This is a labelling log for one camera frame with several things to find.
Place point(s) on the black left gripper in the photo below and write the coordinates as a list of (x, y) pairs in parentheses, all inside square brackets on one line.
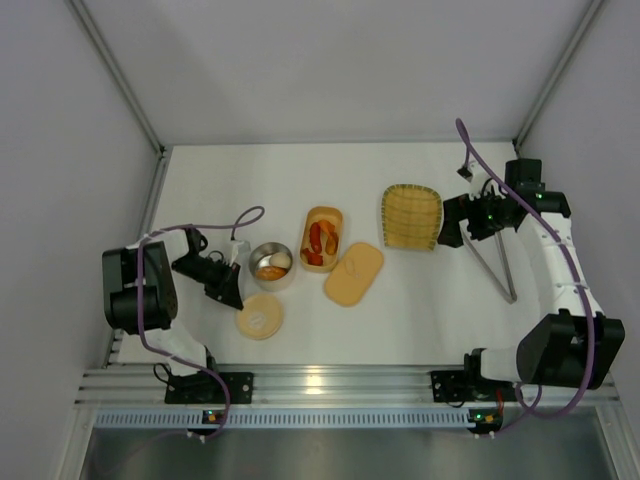
[(220, 282)]

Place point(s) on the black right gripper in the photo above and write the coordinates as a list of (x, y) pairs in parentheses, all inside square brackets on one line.
[(480, 228)]

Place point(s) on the round tan bowl lid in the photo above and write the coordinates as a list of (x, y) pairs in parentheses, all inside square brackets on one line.
[(261, 317)]

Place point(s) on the sesame bread bun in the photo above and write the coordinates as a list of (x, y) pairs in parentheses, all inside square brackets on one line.
[(270, 273)]

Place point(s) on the white egg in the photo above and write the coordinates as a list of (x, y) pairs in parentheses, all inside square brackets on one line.
[(280, 260)]

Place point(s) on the red chicken wing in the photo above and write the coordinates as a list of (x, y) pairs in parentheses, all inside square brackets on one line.
[(312, 258)]

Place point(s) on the red sausage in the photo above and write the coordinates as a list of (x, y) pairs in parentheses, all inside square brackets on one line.
[(315, 238)]

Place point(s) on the brown roasted potato piece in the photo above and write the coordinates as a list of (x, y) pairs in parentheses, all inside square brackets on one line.
[(331, 245)]

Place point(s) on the tan oblong box lid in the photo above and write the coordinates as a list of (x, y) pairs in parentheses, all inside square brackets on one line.
[(354, 274)]

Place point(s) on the orange fried dumpling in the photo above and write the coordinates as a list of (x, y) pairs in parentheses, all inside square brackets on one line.
[(327, 227)]

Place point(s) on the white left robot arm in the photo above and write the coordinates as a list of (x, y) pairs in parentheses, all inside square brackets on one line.
[(140, 298)]

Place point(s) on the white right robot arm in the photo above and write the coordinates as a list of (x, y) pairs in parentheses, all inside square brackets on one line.
[(574, 343)]

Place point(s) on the tan oblong lunch box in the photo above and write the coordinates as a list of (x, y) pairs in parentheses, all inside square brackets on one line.
[(321, 239)]

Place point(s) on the woven bamboo tray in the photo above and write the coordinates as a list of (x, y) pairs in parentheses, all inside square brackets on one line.
[(411, 217)]

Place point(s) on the round steel bowl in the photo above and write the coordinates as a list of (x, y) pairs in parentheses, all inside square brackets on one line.
[(259, 258)]

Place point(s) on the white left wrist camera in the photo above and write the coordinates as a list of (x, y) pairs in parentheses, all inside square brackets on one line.
[(240, 251)]

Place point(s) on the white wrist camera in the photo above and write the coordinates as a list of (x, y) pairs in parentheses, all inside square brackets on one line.
[(240, 251), (476, 176)]

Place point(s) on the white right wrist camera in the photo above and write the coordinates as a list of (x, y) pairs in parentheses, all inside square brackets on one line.
[(476, 176)]

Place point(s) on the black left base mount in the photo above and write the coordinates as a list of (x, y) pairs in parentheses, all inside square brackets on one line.
[(201, 388)]

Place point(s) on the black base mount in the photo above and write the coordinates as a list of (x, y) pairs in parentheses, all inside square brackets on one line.
[(201, 388), (457, 387)]

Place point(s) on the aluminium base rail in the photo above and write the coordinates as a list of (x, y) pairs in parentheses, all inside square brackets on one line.
[(274, 385)]

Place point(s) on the left aluminium frame post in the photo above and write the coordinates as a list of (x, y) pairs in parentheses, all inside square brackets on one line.
[(98, 42)]

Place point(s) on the aluminium frame post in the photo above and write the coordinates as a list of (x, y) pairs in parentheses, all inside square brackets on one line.
[(577, 37), (98, 42)]

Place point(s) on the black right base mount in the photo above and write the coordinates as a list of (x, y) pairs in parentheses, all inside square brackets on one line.
[(457, 387)]

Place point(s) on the slotted grey cable duct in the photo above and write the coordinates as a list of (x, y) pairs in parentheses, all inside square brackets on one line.
[(304, 418)]

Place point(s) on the right aluminium frame post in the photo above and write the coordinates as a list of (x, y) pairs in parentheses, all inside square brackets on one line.
[(577, 37)]

